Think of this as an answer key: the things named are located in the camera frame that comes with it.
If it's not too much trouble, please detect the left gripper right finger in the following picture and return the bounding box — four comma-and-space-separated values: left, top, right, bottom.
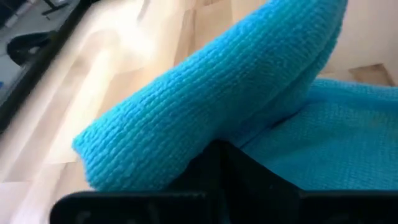
222, 139, 398, 224

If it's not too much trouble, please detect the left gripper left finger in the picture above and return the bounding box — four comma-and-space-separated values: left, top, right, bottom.
50, 139, 223, 224

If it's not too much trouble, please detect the blue microfiber towel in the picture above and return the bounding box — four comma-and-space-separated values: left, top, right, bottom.
72, 0, 398, 192

